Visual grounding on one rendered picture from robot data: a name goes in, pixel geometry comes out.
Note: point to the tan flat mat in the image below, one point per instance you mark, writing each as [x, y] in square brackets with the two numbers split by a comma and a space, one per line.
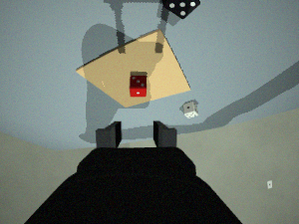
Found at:
[149, 55]

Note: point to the red die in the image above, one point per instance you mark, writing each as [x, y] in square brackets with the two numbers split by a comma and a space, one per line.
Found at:
[138, 86]

